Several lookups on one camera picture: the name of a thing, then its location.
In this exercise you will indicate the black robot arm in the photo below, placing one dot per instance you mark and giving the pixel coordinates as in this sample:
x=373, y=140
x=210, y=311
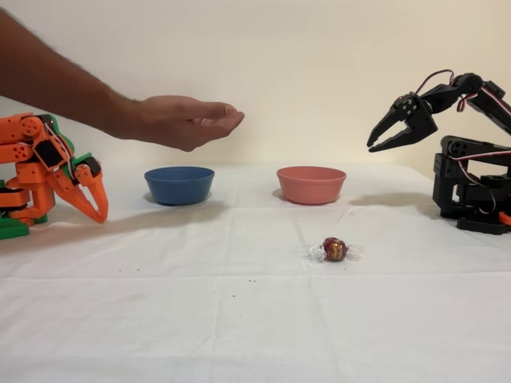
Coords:
x=479, y=99

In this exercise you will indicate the person's bare forearm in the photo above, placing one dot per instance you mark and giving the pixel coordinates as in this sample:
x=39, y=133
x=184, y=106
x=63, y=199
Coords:
x=60, y=80

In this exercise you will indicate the pink bowl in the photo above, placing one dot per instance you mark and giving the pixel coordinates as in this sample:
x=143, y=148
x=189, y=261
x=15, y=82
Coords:
x=311, y=185

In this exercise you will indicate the orange table clamp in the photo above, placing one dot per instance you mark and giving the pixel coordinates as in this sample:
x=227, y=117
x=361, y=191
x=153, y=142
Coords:
x=506, y=218

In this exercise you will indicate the white tablecloth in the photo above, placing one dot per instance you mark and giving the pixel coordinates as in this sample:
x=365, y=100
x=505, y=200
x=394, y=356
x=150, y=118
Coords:
x=239, y=319

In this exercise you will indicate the blue bowl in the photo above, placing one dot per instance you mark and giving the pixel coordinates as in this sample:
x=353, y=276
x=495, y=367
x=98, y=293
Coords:
x=179, y=185

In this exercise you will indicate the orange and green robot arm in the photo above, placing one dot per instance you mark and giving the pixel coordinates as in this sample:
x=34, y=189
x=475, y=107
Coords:
x=20, y=151

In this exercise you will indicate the red candy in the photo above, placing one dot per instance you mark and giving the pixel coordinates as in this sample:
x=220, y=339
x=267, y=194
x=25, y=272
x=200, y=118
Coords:
x=334, y=249

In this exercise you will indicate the person's bare hand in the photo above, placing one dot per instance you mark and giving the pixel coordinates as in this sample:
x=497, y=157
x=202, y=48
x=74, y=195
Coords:
x=179, y=119

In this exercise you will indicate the green robot base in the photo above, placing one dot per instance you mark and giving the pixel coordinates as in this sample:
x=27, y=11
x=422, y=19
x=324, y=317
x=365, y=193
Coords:
x=12, y=231

